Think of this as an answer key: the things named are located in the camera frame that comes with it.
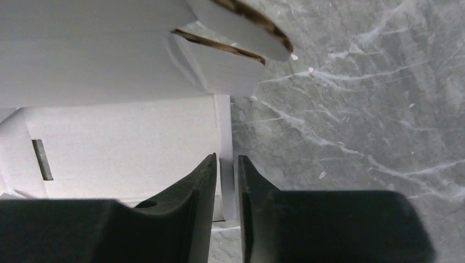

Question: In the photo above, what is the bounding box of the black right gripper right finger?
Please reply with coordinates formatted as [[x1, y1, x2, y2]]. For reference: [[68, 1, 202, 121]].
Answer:
[[237, 155, 436, 262]]

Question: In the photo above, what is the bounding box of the white cardboard box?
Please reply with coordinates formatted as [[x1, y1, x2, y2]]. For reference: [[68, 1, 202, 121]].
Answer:
[[1, 1, 294, 221]]

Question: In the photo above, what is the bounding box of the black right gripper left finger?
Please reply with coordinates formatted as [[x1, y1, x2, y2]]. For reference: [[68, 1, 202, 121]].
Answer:
[[1, 154, 217, 262]]

